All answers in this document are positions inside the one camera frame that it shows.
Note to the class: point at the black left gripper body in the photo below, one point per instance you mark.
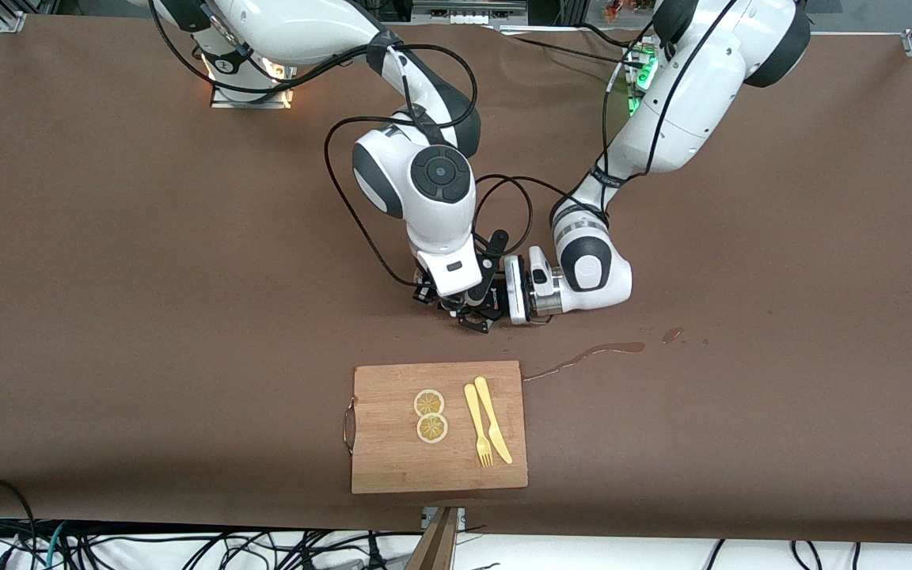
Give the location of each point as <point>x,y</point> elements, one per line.
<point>495,300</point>

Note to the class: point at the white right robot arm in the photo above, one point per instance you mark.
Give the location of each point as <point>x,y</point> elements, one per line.
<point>424,206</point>

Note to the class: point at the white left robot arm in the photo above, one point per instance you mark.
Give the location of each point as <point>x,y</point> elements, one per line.
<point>685,103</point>

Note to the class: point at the yellow plastic fork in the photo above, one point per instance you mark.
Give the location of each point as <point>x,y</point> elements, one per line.
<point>475,416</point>

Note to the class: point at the yellow plastic knife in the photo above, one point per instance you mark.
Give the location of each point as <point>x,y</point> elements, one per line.
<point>492,416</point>

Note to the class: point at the lemon slice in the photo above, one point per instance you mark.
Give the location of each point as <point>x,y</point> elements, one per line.
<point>432,428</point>
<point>429,403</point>

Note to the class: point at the long liquid streak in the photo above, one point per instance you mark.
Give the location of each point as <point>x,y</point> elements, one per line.
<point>606,348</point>

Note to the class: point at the wooden cutting board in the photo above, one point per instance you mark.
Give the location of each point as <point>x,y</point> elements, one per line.
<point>393,459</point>

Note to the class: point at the small liquid puddle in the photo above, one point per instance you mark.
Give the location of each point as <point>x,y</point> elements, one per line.
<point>672,335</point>

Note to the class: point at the grey power strip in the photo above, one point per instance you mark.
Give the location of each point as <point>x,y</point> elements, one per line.
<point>468,9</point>

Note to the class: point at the metal post bracket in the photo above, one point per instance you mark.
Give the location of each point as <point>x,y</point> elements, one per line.
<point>427,516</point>

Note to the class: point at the upright frame post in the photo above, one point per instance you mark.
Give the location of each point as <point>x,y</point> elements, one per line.
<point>436,546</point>

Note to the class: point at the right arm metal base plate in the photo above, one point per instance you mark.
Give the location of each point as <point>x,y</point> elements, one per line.
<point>254,99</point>

